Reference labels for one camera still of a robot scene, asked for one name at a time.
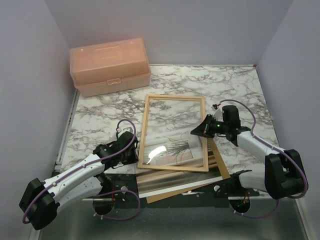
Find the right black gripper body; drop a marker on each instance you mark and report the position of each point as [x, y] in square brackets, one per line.
[216, 127]

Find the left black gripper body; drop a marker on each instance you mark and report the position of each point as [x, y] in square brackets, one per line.
[130, 157]

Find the light wooden picture frame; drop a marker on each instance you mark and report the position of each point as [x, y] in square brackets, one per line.
[165, 113]

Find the plant photo with backing board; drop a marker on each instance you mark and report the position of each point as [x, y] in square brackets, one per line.
[175, 175]

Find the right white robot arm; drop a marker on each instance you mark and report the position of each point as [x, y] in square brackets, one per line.
[283, 175]

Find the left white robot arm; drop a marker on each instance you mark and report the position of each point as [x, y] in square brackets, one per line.
[43, 200]

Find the brown backing board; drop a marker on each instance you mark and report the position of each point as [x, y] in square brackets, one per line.
[217, 172]

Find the pink translucent plastic box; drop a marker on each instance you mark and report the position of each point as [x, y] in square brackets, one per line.
[110, 67]

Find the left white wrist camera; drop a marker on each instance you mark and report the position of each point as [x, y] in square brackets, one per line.
[120, 130]

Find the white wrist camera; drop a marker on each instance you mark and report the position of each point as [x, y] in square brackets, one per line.
[120, 130]
[217, 111]

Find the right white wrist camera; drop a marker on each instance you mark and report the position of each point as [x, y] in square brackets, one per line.
[217, 111]

